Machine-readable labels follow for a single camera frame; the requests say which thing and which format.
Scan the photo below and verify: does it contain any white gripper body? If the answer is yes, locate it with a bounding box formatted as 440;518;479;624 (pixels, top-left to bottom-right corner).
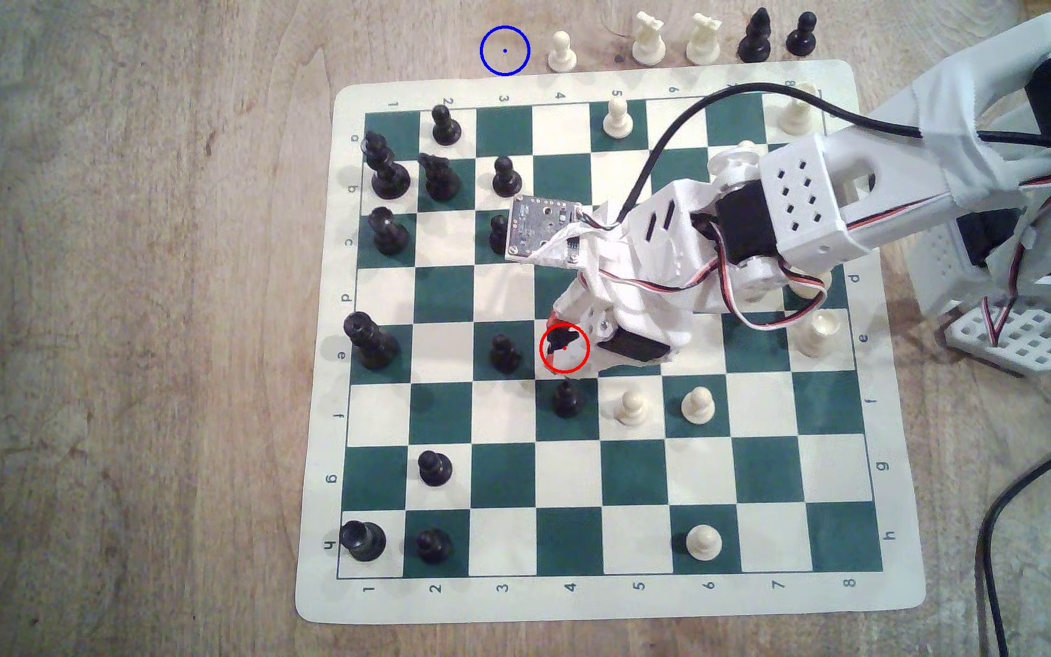
571;178;729;364

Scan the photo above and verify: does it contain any black rook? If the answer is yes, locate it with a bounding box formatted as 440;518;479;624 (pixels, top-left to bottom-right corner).
340;520;388;562

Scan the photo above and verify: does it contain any red black white servo wire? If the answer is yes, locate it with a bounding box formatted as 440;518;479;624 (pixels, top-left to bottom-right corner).
580;205;835;334

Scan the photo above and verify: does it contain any white perforated base plate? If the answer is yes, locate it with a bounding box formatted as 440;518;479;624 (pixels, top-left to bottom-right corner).
945;296;1051;377

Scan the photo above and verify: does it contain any black king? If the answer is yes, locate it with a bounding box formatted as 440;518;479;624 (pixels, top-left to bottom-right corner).
344;311;401;370

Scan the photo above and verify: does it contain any white knight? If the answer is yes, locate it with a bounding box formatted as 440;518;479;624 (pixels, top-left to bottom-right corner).
685;13;724;66
630;11;668;66

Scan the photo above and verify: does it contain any black camera cable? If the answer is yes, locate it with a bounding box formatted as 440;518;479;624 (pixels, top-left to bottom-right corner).
621;84;1051;657

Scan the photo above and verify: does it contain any white king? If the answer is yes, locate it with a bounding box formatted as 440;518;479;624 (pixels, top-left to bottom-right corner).
788;270;833;301

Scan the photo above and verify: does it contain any camera circuit board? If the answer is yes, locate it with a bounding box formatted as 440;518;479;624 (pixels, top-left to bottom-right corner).
505;193;596;266

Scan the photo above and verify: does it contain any white rook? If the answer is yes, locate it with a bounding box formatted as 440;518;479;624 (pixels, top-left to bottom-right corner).
799;309;842;359
777;82;820;136

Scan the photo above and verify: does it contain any black knight chess piece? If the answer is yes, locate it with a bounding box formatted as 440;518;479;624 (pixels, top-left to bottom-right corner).
418;152;463;203
546;328;583;372

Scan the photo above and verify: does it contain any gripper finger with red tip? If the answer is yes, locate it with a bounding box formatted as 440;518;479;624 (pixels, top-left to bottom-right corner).
591;351;675;372
546;281;615;335

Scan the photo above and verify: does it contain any green and cream chess mat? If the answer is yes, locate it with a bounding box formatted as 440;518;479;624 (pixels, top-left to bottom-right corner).
296;59;928;626

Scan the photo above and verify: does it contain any black bishop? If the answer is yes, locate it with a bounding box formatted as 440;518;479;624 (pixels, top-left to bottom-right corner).
737;7;773;64
367;206;412;257

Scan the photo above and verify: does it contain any black queen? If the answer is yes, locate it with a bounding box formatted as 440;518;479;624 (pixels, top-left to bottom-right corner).
361;130;412;202

